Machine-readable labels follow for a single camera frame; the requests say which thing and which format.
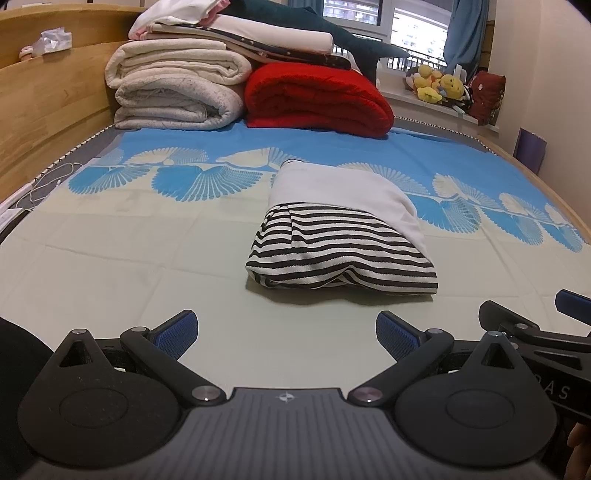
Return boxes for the wooden bed frame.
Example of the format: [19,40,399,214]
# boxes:
[0,6,591,232]

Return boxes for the red folded blanket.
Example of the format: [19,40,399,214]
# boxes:
[244,63,394,138]

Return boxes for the white folded bedding stack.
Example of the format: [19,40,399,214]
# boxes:
[148,14,334,54]

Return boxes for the pink white folded cloth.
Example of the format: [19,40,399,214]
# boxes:
[129,0,232,40]

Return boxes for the purple bag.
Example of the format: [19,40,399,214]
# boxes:
[512,128,548,174]

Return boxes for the dark patterned folded cloth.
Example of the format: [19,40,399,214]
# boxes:
[203,28,352,71]

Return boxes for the dark teal shark plush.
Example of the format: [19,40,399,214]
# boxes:
[228,0,411,79]

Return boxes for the blue curtain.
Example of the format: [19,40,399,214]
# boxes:
[442,0,491,70]

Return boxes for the yellow round plush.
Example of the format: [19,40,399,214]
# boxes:
[438,74,465,100]

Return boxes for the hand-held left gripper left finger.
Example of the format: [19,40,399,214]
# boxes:
[39,310,228,407]

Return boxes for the yellow duck plush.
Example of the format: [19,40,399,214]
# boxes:
[412,65,444,103]

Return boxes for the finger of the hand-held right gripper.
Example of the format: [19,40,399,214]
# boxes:
[555,290,591,320]
[479,300,591,356]

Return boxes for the dark red cushion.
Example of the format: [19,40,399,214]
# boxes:
[468,70,506,126]

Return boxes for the black white striped shirt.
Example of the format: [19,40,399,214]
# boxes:
[245,159,438,296]

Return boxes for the person's right hand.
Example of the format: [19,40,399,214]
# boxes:
[567,422,591,467]

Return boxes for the window with railing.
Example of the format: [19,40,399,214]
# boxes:
[323,0,455,70]

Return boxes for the blue printed bed sheet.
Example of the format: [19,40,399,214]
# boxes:
[0,115,591,407]

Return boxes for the cream folded quilt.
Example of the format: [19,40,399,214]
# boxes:
[105,39,252,131]

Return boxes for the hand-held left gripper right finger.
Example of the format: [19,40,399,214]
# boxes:
[347,311,531,409]

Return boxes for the tissue pack on headboard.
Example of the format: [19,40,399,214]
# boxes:
[41,28,73,54]

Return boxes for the white windowsill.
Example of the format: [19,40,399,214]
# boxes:
[379,85,500,136]

